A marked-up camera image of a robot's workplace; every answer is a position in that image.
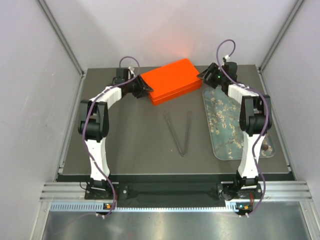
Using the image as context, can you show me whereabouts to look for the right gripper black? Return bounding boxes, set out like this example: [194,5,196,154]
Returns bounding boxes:
[196,63,226,89]

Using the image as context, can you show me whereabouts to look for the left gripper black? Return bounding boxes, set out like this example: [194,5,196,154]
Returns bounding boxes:
[124,73,153,99]

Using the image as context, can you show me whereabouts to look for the orange compartment box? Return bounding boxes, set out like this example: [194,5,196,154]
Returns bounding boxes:
[149,80,202,106]

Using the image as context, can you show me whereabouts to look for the orange box lid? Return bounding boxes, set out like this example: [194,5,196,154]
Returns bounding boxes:
[141,58,202,98]

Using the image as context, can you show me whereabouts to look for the metal tongs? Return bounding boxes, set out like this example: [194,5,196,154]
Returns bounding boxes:
[162,110,192,158]

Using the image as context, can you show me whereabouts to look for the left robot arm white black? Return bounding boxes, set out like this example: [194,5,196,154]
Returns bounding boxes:
[78,66,154,199]

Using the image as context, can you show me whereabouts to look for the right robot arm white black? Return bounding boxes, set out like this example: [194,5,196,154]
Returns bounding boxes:
[197,61,272,198]

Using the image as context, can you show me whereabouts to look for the blue floral tray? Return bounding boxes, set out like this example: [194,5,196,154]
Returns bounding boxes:
[203,86,275,161]

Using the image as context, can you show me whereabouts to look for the dark round truffle front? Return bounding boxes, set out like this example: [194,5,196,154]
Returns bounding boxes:
[261,144,269,151]

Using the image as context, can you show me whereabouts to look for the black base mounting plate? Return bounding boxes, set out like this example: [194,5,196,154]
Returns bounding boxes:
[84,181,263,201]

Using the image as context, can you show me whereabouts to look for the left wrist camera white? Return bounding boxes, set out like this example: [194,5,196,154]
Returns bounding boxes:
[127,66,136,80]

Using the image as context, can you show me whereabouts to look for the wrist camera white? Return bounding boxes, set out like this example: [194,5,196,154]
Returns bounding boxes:
[223,55,231,62]
[127,66,136,80]

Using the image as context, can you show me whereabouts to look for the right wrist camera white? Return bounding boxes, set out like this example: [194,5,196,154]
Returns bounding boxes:
[223,55,231,62]

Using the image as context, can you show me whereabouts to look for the aluminium frame rail front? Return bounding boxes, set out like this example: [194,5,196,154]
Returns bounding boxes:
[40,181,312,202]

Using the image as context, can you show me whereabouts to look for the grey slotted cable duct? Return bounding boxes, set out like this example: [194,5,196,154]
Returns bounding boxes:
[49,202,249,214]

